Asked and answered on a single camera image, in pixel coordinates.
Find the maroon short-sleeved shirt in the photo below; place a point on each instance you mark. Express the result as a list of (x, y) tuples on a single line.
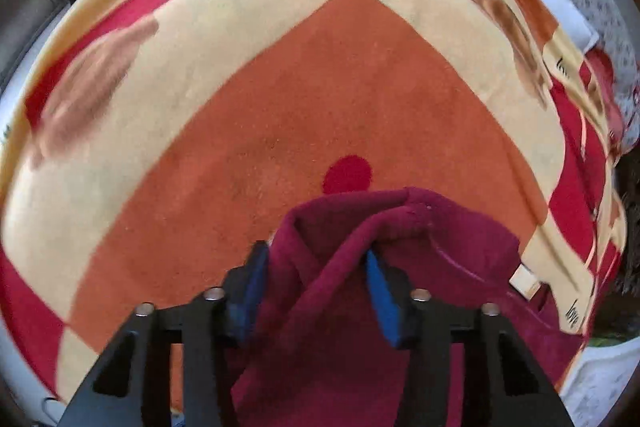
[(340, 307)]

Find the red orange checked printed blanket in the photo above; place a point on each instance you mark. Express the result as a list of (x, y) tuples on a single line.
[(300, 82)]

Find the red folded quilt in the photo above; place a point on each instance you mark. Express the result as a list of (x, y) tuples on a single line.
[(605, 77)]

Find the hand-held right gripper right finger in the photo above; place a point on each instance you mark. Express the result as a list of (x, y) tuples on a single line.
[(382, 297)]

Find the grey floral bed sheet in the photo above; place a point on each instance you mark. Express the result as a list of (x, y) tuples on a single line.
[(600, 382)]

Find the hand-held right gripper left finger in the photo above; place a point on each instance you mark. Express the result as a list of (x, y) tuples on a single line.
[(250, 297)]

